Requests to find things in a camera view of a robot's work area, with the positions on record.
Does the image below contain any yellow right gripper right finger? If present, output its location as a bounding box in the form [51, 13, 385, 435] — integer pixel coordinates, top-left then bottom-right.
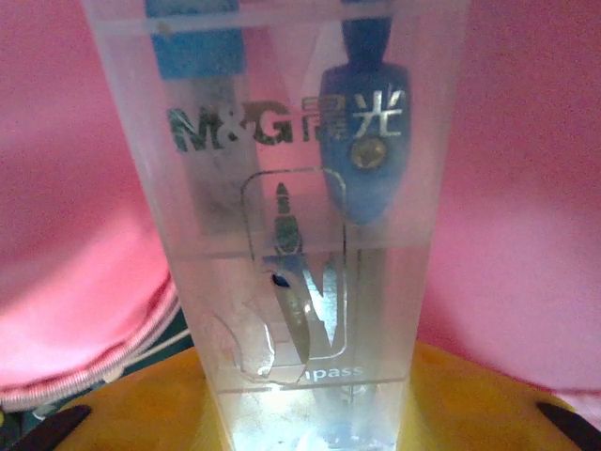
[398, 342, 601, 451]

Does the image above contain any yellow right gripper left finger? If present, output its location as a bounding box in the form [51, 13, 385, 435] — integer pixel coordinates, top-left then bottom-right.
[8, 348, 232, 451]

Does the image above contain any clear plastic compass case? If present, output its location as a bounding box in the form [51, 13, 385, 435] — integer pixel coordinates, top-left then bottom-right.
[79, 0, 470, 451]

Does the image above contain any pink student backpack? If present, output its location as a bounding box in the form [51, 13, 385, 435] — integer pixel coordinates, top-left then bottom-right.
[0, 0, 601, 414]

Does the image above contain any blue drawing compass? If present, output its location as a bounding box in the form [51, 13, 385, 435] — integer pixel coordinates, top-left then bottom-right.
[318, 0, 414, 405]

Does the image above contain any blue capped lead tube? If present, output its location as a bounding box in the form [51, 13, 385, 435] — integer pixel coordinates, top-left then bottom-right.
[144, 0, 249, 236]

